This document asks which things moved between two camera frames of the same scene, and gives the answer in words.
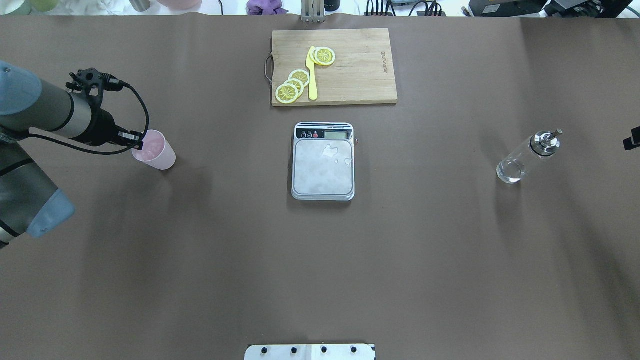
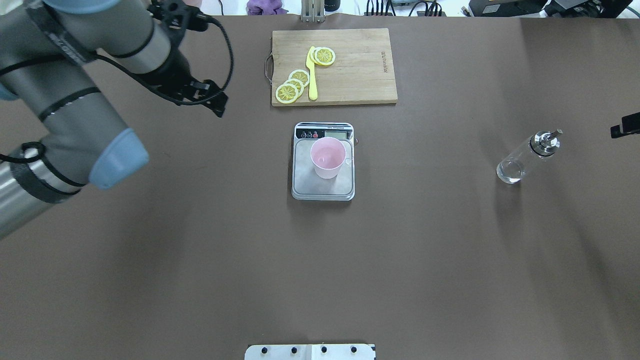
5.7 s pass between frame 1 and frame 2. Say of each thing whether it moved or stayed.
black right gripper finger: moved
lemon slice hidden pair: stayed
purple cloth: stayed
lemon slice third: stayed
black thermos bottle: stayed
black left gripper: moved
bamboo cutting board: stayed
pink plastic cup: moved
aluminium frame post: stayed
